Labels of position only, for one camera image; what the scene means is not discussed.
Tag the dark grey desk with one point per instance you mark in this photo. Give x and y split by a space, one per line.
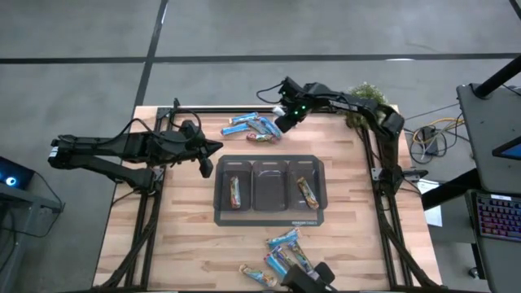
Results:
488 122

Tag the green artificial potted plant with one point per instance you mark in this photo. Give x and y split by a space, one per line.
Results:
366 90

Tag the black desk support bar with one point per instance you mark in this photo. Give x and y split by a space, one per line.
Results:
447 189

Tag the black aluminium table frame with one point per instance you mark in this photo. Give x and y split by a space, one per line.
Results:
224 110

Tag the red green granola bar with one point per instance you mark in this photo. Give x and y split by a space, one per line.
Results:
260 137
235 192

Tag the dark grey flat tray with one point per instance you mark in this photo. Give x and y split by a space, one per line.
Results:
268 218

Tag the computer tower with blue light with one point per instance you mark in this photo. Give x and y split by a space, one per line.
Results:
20 173

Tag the grey equipment stand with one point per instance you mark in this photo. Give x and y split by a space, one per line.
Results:
28 203

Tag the monitor with blue screen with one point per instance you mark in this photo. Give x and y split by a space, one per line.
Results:
510 151

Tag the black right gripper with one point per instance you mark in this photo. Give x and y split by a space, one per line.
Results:
297 99

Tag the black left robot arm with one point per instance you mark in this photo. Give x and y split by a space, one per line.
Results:
102 148

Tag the backlit keyboard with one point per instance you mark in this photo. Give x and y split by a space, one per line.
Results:
500 217

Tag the black caster wheel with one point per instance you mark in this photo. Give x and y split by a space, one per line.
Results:
473 272

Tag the black power box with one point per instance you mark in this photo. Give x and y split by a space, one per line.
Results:
429 140

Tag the black pole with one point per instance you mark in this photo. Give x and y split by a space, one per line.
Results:
496 77

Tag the white blue granola bar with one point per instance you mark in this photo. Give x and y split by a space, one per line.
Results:
278 110

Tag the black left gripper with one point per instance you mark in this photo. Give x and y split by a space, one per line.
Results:
189 146

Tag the white paper sheet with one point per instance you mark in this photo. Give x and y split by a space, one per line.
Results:
433 215

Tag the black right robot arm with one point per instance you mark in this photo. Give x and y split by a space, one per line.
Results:
358 105

